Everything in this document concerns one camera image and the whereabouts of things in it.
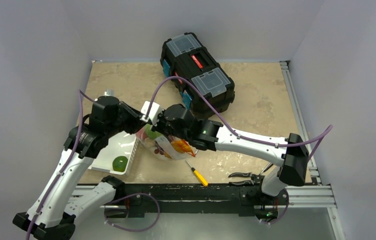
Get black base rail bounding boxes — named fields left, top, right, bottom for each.
left=104, top=183, right=289, bottom=221

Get red grape bunch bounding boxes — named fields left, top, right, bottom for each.
left=154, top=147, right=169, bottom=158

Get yellow handled screwdriver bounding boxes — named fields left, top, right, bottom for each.
left=185, top=160, right=209, bottom=187

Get black toolbox clear lids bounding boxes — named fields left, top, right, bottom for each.
left=160, top=32, right=235, bottom=113

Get clear zip bag orange zipper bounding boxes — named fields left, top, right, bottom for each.
left=135, top=124, right=197, bottom=161

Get orange black screwdriver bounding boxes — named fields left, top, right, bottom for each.
left=260, top=163, right=274, bottom=175

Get green bell pepper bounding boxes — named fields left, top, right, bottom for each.
left=112, top=156, right=129, bottom=173

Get white plastic basket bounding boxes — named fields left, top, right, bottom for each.
left=88, top=131, right=140, bottom=176

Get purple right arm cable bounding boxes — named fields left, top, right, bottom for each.
left=144, top=76, right=334, bottom=163

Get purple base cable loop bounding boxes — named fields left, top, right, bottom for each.
left=104, top=193, right=161, bottom=233

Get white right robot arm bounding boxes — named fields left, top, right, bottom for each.
left=144, top=103, right=309, bottom=204

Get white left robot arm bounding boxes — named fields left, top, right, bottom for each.
left=12, top=95, right=151, bottom=240

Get black pliers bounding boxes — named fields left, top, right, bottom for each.
left=228, top=172, right=264, bottom=186

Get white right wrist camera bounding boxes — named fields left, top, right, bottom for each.
left=140, top=101, right=165, bottom=126

